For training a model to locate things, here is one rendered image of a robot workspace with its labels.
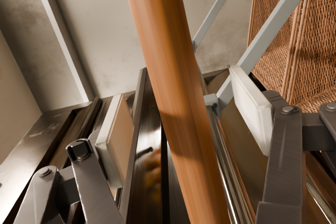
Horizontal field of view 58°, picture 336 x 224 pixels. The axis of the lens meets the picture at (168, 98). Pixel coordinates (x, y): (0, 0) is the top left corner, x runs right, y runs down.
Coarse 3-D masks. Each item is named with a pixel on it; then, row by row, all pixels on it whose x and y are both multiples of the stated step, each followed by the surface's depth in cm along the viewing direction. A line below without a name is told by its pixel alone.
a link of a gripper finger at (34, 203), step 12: (48, 168) 15; (36, 180) 14; (48, 180) 14; (36, 192) 13; (48, 192) 13; (24, 204) 13; (36, 204) 13; (48, 204) 13; (72, 204) 16; (24, 216) 12; (36, 216) 12; (48, 216) 12; (60, 216) 14; (72, 216) 15
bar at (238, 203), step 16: (224, 0) 97; (288, 0) 51; (208, 16) 99; (272, 16) 52; (288, 16) 52; (272, 32) 53; (256, 48) 54; (240, 64) 55; (208, 96) 59; (224, 96) 58; (208, 112) 55; (224, 144) 45; (224, 160) 41; (224, 176) 38; (240, 176) 39; (224, 192) 37; (240, 192) 35; (240, 208) 33
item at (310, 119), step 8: (272, 96) 17; (280, 96) 17; (272, 104) 16; (280, 104) 16; (288, 104) 16; (304, 112) 15; (312, 112) 15; (304, 120) 14; (312, 120) 14; (320, 120) 14; (304, 128) 14; (312, 128) 14; (320, 128) 14; (304, 136) 14; (312, 136) 14; (320, 136) 14; (328, 136) 14; (304, 144) 14; (312, 144) 14; (320, 144) 14; (328, 144) 14
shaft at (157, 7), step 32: (128, 0) 16; (160, 0) 16; (160, 32) 16; (160, 64) 17; (192, 64) 18; (160, 96) 18; (192, 96) 18; (192, 128) 19; (192, 160) 19; (192, 192) 21
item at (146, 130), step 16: (144, 80) 149; (144, 96) 134; (144, 112) 122; (144, 128) 113; (160, 128) 141; (144, 144) 104; (160, 144) 129; (128, 160) 89; (144, 160) 97; (160, 160) 118; (128, 176) 82; (144, 176) 91; (160, 176) 109; (128, 192) 75; (144, 192) 86; (160, 192) 101; (128, 208) 71; (144, 208) 81; (160, 208) 95
